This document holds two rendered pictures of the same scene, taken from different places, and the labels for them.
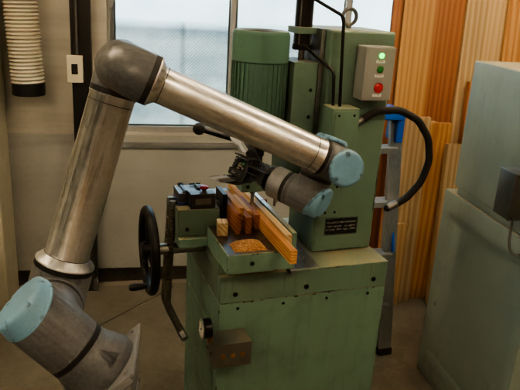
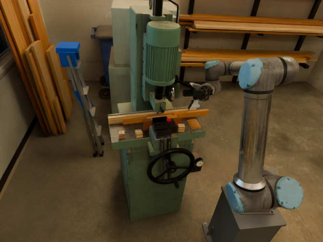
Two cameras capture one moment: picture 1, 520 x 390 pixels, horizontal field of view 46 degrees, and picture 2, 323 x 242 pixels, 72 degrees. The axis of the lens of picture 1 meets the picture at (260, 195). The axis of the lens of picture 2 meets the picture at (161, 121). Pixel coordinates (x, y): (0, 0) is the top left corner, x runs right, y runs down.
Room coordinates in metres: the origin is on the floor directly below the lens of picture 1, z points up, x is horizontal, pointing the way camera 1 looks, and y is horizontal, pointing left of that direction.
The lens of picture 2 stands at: (1.85, 1.22, 1.78)
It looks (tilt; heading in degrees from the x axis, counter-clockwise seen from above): 37 degrees down; 271
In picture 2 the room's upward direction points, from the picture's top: 5 degrees clockwise
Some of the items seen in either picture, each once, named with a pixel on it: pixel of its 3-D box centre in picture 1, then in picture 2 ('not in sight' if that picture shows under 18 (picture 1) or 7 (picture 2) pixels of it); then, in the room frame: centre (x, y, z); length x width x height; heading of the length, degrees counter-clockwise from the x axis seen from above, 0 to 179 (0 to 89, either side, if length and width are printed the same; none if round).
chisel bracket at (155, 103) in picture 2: (258, 180); (157, 102); (1.91, 0.01, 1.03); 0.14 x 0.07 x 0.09; 110
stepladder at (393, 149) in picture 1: (371, 233); (84, 105); (2.64, -0.52, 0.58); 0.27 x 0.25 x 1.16; 13
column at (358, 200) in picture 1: (336, 138); (148, 66); (2.01, -0.25, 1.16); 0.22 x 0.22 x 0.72; 20
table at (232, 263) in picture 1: (218, 226); (158, 133); (1.89, 0.13, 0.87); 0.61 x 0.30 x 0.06; 20
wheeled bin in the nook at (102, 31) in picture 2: not in sight; (117, 62); (2.64, -1.85, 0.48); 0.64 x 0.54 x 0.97; 15
